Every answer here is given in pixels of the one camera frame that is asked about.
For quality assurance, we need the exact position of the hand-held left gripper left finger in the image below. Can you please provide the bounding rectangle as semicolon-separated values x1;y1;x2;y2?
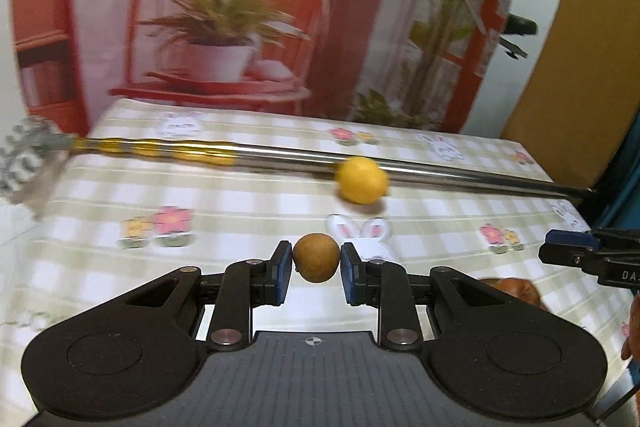
107;241;294;353

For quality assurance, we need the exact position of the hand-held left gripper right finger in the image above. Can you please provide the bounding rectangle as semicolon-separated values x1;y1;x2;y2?
340;242;528;353

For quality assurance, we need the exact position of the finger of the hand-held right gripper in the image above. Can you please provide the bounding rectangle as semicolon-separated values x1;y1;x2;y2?
545;228;640;254
538;244;601;269

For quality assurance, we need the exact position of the small brown longan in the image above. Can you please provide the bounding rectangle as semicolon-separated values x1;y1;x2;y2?
292;232;341;284

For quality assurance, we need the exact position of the red-brown tomato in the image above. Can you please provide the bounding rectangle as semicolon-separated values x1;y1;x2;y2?
478;277;545;311

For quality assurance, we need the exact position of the teal cloth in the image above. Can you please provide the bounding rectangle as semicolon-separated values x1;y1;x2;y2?
581;107;640;235

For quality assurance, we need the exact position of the yellow lemon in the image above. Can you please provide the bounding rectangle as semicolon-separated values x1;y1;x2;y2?
335;157;390;204

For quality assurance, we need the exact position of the checked tablecloth with rabbit print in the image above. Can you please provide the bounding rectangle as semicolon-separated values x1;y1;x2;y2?
0;98;640;427

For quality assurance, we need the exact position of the brown wooden board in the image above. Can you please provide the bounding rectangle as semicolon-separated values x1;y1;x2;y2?
501;0;640;188

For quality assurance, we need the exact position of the black office chair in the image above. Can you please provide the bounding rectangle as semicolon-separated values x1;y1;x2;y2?
499;13;539;60

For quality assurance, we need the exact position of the printed room scene backdrop cloth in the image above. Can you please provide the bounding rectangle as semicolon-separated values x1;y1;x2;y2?
10;0;537;138

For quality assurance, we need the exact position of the grey white patterned object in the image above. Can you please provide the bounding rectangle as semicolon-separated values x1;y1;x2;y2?
0;118;68;219

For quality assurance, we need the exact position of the metal rod with gold handle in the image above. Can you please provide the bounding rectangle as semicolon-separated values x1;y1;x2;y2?
65;135;599;200

